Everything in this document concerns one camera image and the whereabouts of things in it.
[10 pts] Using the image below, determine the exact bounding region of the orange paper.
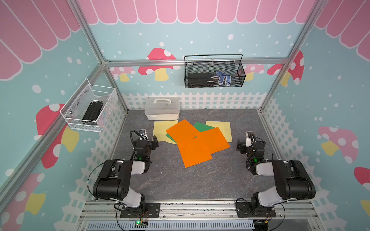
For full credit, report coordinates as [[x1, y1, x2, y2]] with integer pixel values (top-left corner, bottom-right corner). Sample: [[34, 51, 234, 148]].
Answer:
[[198, 128, 230, 154], [166, 119, 199, 144], [177, 137, 212, 168]]

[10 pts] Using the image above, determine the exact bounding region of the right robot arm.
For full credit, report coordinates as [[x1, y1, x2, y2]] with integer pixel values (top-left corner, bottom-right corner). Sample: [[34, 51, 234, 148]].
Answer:
[[235, 132, 316, 220]]

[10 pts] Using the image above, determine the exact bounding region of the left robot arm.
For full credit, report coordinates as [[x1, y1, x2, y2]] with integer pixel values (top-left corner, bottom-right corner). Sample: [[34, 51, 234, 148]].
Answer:
[[89, 130, 161, 224]]

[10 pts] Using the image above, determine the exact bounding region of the left yellow paper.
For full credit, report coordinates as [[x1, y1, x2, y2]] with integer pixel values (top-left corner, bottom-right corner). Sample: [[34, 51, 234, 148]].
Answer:
[[153, 120, 178, 142]]

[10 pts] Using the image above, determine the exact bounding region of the yellow paper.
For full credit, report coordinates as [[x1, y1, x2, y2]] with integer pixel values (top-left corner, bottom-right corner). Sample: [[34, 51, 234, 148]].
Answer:
[[153, 120, 178, 142], [206, 121, 232, 143]]

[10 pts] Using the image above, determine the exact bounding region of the small green paper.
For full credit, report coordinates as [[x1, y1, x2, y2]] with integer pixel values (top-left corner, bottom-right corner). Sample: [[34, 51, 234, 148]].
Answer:
[[166, 134, 177, 144]]

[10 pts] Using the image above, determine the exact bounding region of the right yellow paper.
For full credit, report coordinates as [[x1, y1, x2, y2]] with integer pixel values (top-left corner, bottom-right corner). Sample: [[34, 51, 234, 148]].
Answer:
[[206, 121, 232, 143]]

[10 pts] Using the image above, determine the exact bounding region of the white plastic storage box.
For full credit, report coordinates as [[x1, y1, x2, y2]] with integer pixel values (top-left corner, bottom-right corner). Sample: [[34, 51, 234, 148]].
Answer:
[[145, 96, 180, 121]]

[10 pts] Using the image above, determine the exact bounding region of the large green paper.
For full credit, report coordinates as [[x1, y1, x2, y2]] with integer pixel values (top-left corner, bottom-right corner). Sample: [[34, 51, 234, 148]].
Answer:
[[194, 122, 214, 132]]

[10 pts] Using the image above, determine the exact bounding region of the black box in white basket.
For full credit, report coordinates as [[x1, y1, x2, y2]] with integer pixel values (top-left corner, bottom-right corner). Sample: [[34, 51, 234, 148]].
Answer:
[[82, 101, 103, 125]]

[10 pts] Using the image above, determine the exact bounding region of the small green circuit board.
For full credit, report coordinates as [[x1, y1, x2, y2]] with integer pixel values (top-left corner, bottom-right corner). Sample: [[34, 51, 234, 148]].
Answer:
[[135, 220, 148, 229]]

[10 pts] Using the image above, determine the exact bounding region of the blue white item in basket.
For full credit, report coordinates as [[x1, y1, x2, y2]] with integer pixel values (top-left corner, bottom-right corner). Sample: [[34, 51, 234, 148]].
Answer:
[[211, 69, 232, 87]]

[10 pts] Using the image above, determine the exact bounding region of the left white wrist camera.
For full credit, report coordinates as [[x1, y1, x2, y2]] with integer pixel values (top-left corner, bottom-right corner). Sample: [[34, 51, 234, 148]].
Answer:
[[139, 129, 148, 140]]

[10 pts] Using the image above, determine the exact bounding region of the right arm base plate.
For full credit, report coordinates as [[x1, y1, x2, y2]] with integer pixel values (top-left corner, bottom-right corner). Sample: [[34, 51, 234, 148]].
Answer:
[[235, 201, 276, 219]]

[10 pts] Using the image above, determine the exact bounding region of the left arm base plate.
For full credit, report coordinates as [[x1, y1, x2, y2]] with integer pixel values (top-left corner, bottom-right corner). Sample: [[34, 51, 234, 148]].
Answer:
[[120, 202, 161, 218]]

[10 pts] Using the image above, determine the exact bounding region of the white wire wall basket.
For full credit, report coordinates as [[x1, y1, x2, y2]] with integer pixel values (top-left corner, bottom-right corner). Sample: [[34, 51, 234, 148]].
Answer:
[[60, 79, 118, 132]]

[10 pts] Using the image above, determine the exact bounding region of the black wire wall basket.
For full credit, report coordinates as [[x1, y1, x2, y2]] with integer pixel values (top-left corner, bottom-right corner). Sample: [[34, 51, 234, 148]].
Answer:
[[184, 54, 246, 88]]

